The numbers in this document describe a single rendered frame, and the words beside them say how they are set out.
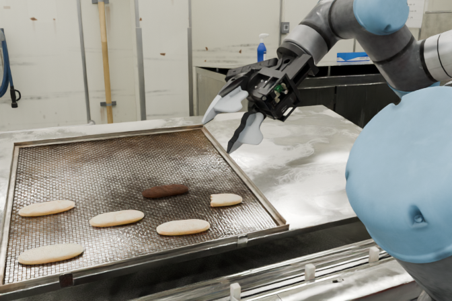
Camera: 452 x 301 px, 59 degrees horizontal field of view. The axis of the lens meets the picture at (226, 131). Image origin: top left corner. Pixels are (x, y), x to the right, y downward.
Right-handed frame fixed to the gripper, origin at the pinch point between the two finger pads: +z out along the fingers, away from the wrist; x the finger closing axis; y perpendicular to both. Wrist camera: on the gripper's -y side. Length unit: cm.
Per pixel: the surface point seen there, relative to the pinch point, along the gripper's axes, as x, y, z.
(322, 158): 39.5, -9.3, -19.8
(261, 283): 16.8, 14.8, 14.1
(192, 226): 10.6, -0.4, 14.9
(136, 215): 5.7, -8.6, 20.3
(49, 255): -4.6, -5.2, 33.3
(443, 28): 29, 2, -61
